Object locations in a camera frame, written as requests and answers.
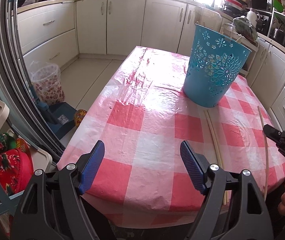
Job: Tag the white hanging trash bin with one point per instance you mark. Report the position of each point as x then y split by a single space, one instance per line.
208 18

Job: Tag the blue and white shelf unit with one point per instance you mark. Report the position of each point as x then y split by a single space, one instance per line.
18 161

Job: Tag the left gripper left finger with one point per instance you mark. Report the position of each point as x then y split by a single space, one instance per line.
52 206

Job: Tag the pink checkered tablecloth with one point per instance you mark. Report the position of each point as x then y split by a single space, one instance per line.
142 116

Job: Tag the yellow patterned slipper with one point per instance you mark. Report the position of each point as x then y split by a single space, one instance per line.
79 116

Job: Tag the blue perforated plastic bucket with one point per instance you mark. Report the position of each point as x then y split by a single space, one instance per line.
214 64

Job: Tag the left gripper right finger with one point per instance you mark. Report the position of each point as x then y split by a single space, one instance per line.
233 206

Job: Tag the white thermos flask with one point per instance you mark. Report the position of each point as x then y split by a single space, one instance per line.
253 16

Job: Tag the blue dustpan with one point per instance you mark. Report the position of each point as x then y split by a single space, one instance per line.
59 117

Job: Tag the green bag of vegetables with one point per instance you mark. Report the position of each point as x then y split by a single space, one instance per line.
245 28

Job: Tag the bamboo chopstick bundle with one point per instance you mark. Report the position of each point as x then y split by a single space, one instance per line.
214 139

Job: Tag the floral plastic waste basket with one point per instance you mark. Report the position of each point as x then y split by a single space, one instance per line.
46 79

